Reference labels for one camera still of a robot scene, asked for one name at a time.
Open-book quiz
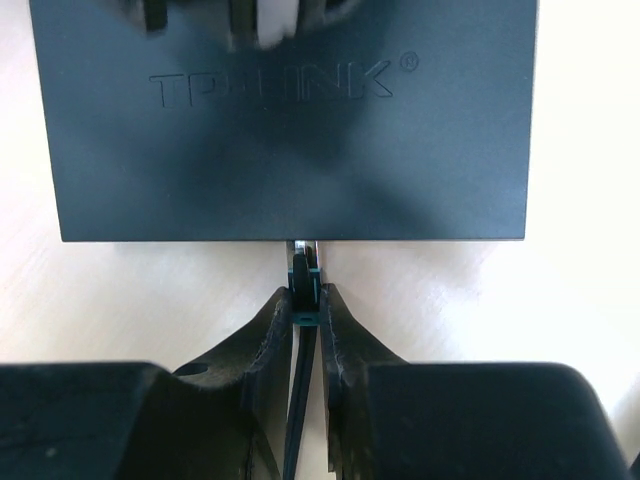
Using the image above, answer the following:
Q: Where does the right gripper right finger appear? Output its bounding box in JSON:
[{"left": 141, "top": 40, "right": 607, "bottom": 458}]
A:
[{"left": 320, "top": 284, "right": 630, "bottom": 479}]

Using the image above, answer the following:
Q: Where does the black ethernet cable long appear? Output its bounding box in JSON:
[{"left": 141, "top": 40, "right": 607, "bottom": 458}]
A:
[{"left": 283, "top": 240, "right": 322, "bottom": 479}]

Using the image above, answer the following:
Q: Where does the black network switch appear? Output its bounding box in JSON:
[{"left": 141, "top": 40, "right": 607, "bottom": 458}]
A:
[{"left": 30, "top": 1, "right": 538, "bottom": 242}]

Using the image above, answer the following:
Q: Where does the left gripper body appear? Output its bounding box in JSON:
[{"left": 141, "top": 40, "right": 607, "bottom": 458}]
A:
[{"left": 119, "top": 0, "right": 360, "bottom": 50}]

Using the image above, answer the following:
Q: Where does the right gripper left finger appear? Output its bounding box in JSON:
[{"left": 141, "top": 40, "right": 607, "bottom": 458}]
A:
[{"left": 1, "top": 288, "right": 292, "bottom": 479}]

